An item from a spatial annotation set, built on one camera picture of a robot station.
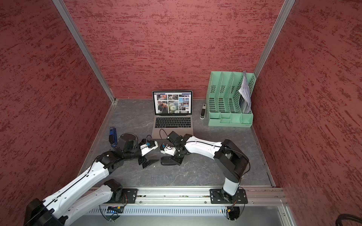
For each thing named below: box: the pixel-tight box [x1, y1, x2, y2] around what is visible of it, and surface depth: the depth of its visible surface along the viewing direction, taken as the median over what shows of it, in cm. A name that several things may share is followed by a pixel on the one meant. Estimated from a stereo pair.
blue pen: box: [108, 126, 118, 148], surface depth 96 cm
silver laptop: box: [151, 90, 194, 140], surface depth 106 cm
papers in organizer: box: [238, 70, 252, 113], surface depth 102 cm
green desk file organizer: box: [206, 71, 257, 128], surface depth 106 cm
